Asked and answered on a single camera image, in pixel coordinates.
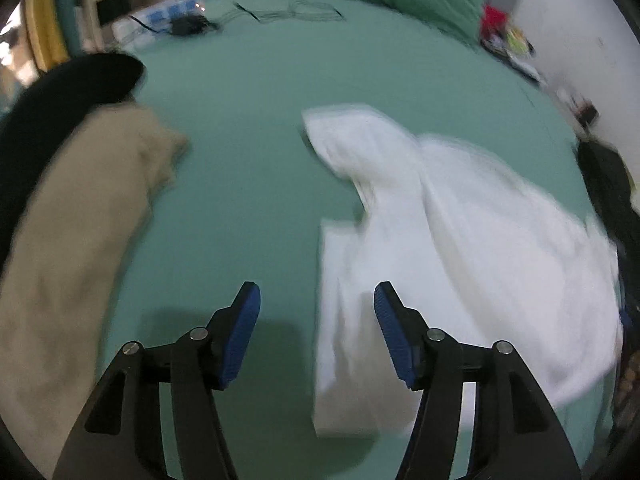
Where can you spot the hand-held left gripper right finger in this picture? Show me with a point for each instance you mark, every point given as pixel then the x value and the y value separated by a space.
pixel 395 335

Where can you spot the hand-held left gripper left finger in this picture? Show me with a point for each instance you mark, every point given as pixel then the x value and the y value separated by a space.
pixel 240 340

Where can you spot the white hooded jacket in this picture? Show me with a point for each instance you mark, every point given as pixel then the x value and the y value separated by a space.
pixel 475 240

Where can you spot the pile of black clothes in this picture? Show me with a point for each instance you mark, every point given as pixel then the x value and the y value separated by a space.
pixel 607 195

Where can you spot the khaki garment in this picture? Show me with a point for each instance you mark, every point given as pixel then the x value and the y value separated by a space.
pixel 75 235

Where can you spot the small black device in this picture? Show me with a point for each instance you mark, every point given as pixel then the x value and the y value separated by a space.
pixel 586 115

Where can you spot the black folded garment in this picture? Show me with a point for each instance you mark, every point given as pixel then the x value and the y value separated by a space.
pixel 65 90

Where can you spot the pile of packets and books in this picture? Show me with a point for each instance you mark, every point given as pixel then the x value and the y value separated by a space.
pixel 515 50

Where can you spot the black charger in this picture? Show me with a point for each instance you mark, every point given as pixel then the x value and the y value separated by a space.
pixel 192 25

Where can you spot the small red pillow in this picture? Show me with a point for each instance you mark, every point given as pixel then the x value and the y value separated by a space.
pixel 494 19

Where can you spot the white power strip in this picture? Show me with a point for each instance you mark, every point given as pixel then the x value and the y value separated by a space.
pixel 160 12

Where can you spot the yellow curtain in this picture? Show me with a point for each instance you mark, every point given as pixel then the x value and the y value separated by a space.
pixel 45 30

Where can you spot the teal curtain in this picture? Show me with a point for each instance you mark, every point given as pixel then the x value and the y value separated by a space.
pixel 67 5

